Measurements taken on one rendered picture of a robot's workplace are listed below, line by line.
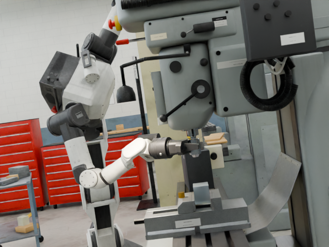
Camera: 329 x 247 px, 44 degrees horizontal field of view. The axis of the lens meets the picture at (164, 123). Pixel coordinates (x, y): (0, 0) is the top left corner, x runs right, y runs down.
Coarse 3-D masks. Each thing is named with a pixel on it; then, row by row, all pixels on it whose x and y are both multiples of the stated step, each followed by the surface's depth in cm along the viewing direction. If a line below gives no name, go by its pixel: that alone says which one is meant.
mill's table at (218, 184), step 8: (184, 184) 215; (216, 184) 204; (176, 192) 200; (224, 192) 185; (176, 200) 183; (216, 232) 133; (224, 232) 132; (232, 232) 131; (240, 232) 130; (176, 240) 131; (184, 240) 130; (192, 240) 129; (200, 240) 128; (208, 240) 134; (216, 240) 126; (224, 240) 125; (232, 240) 125; (240, 240) 123
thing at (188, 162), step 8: (208, 152) 195; (184, 160) 201; (192, 160) 195; (200, 160) 195; (208, 160) 196; (184, 168) 208; (192, 168) 195; (200, 168) 195; (208, 168) 196; (184, 176) 214; (192, 176) 195; (200, 176) 196; (208, 176) 196; (192, 184) 196; (208, 184) 196
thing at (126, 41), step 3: (123, 39) 171; (126, 39) 171; (132, 39) 171; (135, 39) 171; (138, 39) 171; (141, 39) 171; (144, 39) 171; (117, 42) 171; (120, 42) 171; (123, 42) 171; (126, 42) 171; (129, 42) 171
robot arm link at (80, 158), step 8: (72, 144) 175; (80, 144) 176; (72, 152) 175; (80, 152) 175; (88, 152) 179; (72, 160) 175; (80, 160) 174; (88, 160) 176; (72, 168) 176; (80, 168) 173; (88, 168) 175; (80, 176) 172; (88, 176) 171; (96, 176) 171; (80, 184) 172; (88, 184) 171
